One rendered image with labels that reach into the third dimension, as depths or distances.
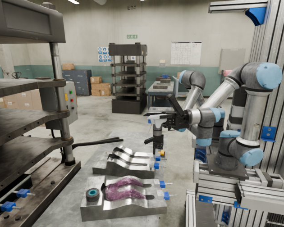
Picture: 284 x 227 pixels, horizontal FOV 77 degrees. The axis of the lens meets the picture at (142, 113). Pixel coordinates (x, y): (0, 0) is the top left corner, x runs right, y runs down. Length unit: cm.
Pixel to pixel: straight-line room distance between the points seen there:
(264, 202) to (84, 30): 834
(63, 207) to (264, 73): 134
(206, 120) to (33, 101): 469
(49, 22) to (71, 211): 121
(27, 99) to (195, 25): 619
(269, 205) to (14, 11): 172
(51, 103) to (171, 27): 660
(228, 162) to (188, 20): 695
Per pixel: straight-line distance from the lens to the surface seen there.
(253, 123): 106
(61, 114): 154
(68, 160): 174
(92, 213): 120
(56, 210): 137
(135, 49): 520
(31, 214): 144
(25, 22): 129
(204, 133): 92
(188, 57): 772
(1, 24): 116
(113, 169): 148
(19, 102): 544
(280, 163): 156
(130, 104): 542
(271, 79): 100
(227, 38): 796
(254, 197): 129
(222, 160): 125
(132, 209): 119
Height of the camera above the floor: 171
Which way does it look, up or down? 18 degrees down
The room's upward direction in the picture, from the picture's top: straight up
